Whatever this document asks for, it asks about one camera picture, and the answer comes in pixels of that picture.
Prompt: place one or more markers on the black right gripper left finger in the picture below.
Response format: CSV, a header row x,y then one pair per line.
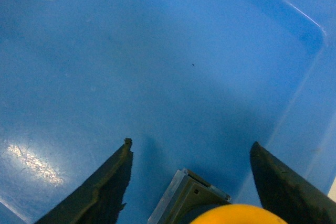
x,y
100,198

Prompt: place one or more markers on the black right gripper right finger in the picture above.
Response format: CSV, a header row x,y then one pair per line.
x,y
285,193

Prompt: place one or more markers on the yellow mushroom push button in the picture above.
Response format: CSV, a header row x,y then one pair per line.
x,y
191,199

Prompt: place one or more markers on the blue plastic tray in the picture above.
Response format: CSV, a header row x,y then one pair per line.
x,y
193,83

